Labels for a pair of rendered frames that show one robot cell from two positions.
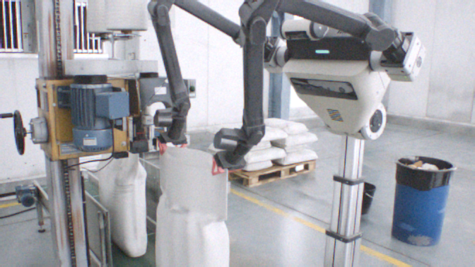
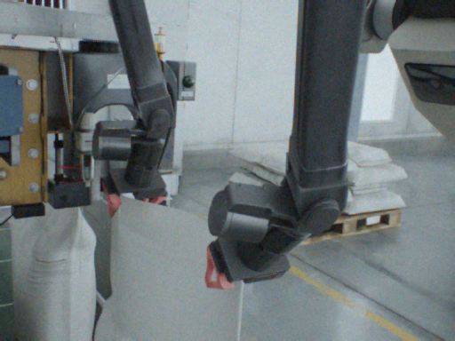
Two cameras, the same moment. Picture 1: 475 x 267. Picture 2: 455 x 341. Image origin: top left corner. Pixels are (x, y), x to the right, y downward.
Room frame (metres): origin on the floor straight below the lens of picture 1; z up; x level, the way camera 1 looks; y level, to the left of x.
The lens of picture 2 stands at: (0.59, 0.00, 1.37)
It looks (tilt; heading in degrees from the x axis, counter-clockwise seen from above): 12 degrees down; 5
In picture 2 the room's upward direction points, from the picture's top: 4 degrees clockwise
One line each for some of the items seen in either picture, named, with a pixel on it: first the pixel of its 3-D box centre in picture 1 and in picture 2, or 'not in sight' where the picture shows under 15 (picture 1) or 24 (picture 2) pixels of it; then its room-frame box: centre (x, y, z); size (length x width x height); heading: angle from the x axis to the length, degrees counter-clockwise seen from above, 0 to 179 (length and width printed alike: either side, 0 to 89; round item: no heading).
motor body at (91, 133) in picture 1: (92, 116); not in sight; (1.42, 0.54, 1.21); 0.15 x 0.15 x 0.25
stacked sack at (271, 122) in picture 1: (280, 126); (346, 151); (5.15, -0.60, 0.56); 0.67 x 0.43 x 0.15; 38
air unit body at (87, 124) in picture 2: (148, 123); (89, 149); (1.66, 0.38, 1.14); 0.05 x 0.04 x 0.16; 128
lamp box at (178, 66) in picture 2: (187, 88); (179, 80); (1.87, 0.24, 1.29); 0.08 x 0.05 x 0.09; 38
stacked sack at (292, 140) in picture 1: (290, 138); (362, 171); (4.97, -0.71, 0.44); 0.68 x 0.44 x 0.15; 128
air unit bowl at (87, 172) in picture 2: (148, 132); (87, 167); (1.65, 0.38, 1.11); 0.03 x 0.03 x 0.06
